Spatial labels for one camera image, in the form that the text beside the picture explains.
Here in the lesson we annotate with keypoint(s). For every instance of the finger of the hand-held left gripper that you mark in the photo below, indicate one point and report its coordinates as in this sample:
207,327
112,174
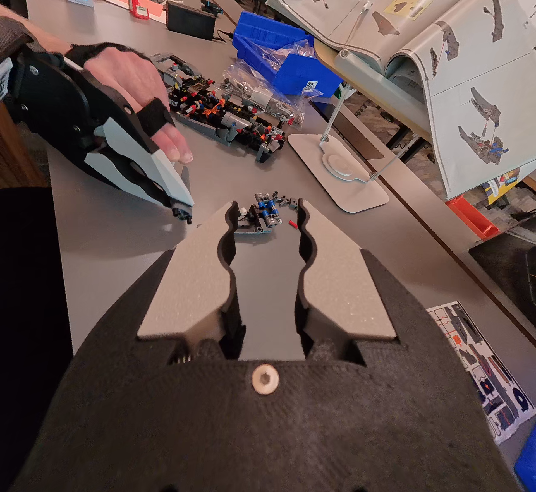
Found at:
104,165
163,169

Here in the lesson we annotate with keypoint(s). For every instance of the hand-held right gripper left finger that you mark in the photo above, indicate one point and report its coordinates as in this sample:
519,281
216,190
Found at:
192,291

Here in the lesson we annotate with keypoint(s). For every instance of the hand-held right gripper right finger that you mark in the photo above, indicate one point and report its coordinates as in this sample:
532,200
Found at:
343,291

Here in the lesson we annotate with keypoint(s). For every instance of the dark grey tapered lego panel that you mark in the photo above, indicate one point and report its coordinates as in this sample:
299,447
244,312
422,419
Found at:
185,178

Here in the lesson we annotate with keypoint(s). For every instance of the grey blue lego wing assembly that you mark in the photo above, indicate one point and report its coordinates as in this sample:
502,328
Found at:
261,215

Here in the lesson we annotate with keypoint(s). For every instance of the lego instruction booklet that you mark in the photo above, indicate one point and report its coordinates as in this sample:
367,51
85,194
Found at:
481,81

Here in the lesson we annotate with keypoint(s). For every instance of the person's left forearm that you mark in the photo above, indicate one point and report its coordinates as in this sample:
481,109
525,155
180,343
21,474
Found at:
25,31

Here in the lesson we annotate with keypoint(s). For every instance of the large black grey lego model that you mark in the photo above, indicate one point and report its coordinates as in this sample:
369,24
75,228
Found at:
217,115

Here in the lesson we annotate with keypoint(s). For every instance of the clear bag of lego parts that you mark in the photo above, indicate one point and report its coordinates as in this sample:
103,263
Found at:
268,98

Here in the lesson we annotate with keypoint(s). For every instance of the lego sticker sheet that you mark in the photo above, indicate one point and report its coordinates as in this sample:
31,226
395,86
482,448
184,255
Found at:
485,366

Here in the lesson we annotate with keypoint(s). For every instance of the person's left hand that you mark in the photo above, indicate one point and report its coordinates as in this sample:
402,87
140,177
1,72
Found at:
121,77

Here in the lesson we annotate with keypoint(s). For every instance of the cluster of dark grey pieces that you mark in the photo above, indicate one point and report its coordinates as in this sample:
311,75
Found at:
287,201

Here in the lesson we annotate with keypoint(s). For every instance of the white metal stand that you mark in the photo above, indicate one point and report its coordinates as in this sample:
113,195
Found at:
343,182

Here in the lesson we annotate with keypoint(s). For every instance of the small red white box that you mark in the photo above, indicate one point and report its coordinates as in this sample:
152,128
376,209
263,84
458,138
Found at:
138,6

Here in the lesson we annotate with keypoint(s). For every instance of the pink paper sheet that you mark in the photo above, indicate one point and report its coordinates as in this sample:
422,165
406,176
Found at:
157,10

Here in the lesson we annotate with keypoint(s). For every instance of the black box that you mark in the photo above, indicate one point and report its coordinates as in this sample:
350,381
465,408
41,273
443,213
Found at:
190,21

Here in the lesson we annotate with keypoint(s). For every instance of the small black device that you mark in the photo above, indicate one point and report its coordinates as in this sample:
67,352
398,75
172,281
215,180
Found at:
211,5

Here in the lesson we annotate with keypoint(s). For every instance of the clear plastic bag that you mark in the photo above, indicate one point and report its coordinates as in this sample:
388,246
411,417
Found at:
303,48

